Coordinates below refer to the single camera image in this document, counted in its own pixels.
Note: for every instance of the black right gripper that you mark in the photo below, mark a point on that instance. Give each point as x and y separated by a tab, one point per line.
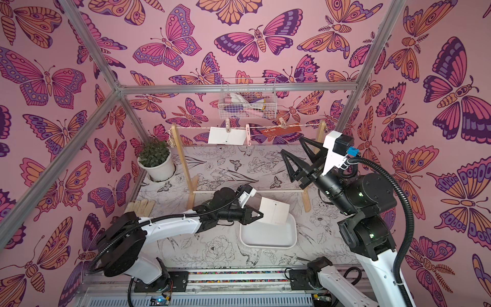
314	173

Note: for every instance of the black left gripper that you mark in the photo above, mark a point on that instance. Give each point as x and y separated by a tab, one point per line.
247	215

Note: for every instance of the white postcard with circles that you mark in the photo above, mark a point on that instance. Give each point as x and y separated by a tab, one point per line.
274	212

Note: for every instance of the white postcard with chinese text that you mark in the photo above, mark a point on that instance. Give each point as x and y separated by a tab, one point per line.
222	136

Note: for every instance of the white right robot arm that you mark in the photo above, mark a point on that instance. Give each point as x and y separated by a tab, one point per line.
378	226

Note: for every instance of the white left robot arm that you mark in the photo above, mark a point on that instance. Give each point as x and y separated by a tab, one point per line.
120	248

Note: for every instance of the white plastic tray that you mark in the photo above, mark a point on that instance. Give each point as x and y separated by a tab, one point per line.
268	236

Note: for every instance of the red postcard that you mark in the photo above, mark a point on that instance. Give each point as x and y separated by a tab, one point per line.
279	135

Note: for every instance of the wooden hanging rack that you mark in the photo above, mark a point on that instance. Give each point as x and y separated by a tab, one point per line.
208	168

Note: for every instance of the wooden sticks bundle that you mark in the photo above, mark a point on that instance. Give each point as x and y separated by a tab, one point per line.
142	208

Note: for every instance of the potted green plant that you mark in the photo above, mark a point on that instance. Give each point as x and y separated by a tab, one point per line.
155	158

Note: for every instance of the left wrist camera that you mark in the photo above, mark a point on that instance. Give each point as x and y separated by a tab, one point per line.
245	192

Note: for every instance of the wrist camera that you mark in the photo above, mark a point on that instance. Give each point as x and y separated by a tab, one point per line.
245	192
340	148

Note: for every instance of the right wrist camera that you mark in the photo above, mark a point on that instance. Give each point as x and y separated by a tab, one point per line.
340	148

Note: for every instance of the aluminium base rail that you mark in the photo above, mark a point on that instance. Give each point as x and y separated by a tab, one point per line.
262	286

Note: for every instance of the white wire basket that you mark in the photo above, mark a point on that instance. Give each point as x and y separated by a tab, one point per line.
249	98

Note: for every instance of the aluminium frame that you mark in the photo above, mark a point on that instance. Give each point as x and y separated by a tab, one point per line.
28	201

